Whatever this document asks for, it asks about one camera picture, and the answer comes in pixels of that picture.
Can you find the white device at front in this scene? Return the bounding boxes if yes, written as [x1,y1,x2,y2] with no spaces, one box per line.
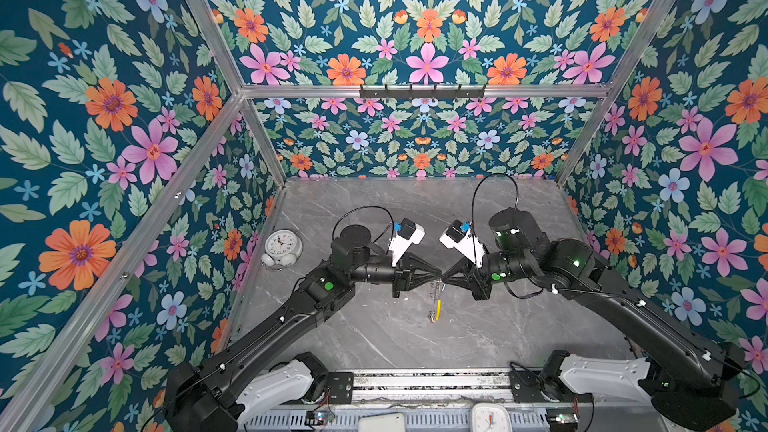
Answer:
[358,413,406,432]

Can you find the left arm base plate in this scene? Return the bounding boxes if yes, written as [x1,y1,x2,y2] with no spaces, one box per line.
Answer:
[301,372,355,405]

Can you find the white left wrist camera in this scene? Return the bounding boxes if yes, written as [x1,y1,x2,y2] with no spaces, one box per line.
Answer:
[388,218,425,267]

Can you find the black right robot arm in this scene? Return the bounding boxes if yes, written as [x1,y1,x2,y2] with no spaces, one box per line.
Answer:
[440,208,745,431]

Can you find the white alarm clock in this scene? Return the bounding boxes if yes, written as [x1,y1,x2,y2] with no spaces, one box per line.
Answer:
[261,229,303,268]

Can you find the white square clock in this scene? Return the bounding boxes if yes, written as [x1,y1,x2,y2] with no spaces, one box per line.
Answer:
[470,403,513,432]

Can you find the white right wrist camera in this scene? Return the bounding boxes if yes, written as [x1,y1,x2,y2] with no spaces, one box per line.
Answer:
[440,220,486,269]

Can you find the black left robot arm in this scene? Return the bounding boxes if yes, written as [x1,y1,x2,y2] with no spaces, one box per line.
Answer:
[164,219,440,431]

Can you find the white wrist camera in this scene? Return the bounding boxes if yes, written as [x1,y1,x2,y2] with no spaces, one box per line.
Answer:
[388,218,425,267]
[440,220,486,269]

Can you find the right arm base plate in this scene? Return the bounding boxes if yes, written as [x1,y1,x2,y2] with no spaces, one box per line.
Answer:
[508,369,575,403]

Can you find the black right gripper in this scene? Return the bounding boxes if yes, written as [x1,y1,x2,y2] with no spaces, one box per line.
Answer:
[439,252,533,301]

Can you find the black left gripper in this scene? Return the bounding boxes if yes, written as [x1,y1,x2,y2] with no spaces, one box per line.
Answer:
[349,249,446,298]

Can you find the black hook rail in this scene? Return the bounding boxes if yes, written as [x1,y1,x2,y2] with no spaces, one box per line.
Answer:
[358,84,486,101]

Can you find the large grey perforated keyring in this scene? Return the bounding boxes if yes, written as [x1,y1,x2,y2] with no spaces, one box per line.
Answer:
[428,280,445,324]

